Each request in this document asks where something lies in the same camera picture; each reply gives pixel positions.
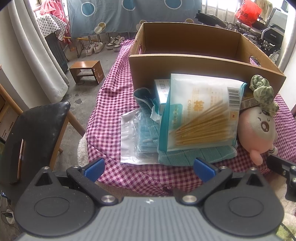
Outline teal knitted cloth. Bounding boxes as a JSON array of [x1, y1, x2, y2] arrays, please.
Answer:
[[133, 88, 238, 166]]

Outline pink plush toy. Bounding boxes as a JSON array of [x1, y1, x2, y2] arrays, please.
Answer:
[[237, 106, 278, 166]]

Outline cotton swab bag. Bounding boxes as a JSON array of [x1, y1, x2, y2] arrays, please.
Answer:
[[159, 73, 246, 152]]

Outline bag of blue face masks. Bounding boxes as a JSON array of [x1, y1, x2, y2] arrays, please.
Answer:
[[120, 108, 159, 165]]

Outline gold tissue packet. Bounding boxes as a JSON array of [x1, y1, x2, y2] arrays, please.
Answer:
[[240, 90, 259, 111]]

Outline green camouflage scrunchie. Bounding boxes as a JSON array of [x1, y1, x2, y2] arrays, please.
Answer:
[[249, 75, 279, 116]]

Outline blue white medicine box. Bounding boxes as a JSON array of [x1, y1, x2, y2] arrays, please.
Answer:
[[154, 79, 170, 115]]

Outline black wooden chair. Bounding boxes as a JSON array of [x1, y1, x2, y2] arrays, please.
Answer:
[[1, 101, 71, 205]]

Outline magenta checkered tablecloth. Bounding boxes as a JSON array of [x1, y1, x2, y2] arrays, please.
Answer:
[[86, 40, 295, 196]]

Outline small wooden stool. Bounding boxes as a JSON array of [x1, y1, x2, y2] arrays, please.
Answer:
[[69, 60, 105, 84]]

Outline white curtain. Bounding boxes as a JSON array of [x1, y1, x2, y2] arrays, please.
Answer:
[[8, 1, 69, 103]]

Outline wheelchair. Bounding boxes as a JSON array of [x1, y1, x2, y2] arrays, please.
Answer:
[[195, 8, 287, 63]]

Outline brown cardboard box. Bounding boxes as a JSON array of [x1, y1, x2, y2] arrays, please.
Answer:
[[129, 22, 286, 93]]

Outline polka dot cloth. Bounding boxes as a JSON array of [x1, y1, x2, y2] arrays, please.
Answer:
[[37, 14, 67, 41]]

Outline blue patterned hanging sheet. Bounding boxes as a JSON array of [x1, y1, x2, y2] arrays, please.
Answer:
[[67, 0, 202, 38]]

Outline red plastic bag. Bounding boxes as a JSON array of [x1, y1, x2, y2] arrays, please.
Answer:
[[235, 0, 262, 26]]

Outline pink hanging garment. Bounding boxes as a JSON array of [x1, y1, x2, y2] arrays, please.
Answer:
[[40, 0, 68, 23]]

